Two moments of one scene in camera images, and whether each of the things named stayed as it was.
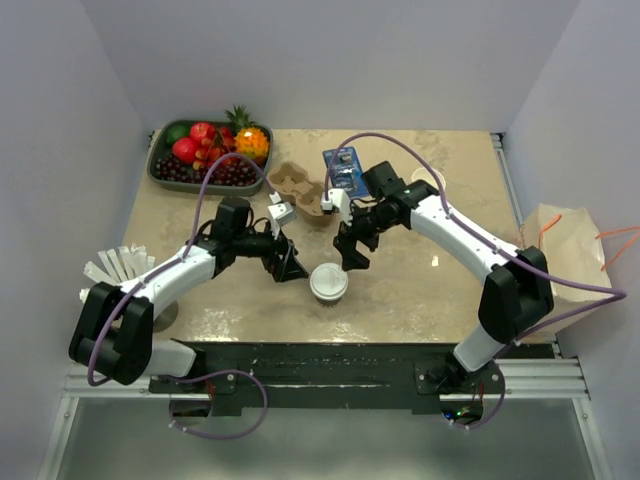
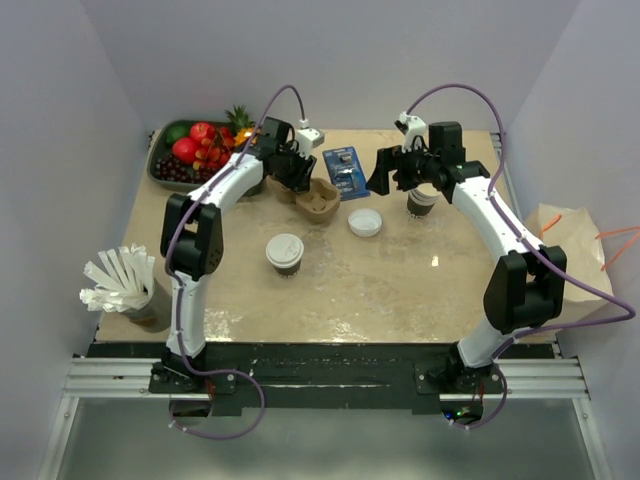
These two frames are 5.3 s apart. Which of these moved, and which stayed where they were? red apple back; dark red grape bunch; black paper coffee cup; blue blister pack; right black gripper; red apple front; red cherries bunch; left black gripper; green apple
Moved: black paper coffee cup; left black gripper; right black gripper
Stayed: dark red grape bunch; red apple front; blue blister pack; green apple; red cherries bunch; red apple back
